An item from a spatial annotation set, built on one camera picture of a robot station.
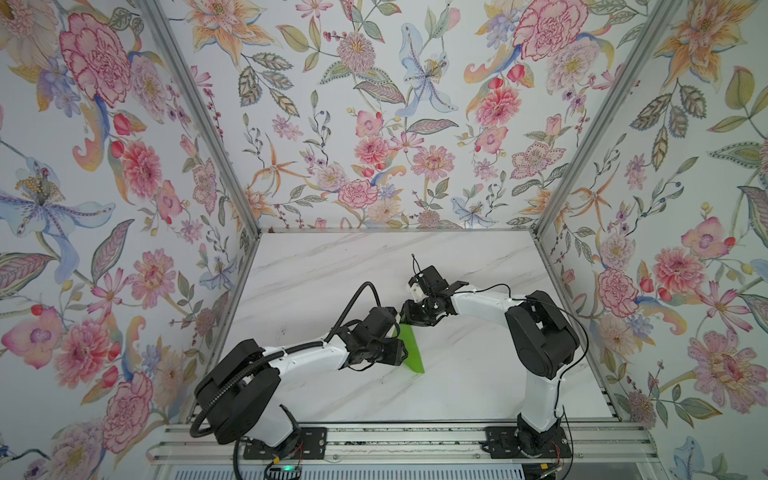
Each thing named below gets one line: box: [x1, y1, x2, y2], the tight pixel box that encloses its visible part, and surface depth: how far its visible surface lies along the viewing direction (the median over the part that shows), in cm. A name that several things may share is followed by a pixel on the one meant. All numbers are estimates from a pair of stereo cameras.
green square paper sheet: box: [397, 323, 425, 374], surface depth 90 cm
